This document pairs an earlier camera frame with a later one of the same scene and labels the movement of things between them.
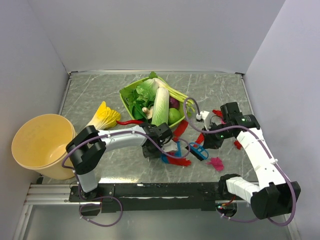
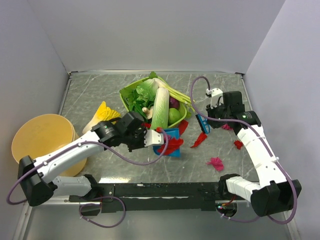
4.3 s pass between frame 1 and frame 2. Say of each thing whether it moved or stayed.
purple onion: stayed
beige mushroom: stayed
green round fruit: stayed
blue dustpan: moved
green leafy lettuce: stayed
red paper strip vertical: stayed
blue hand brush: moved
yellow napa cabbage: stayed
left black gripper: moved
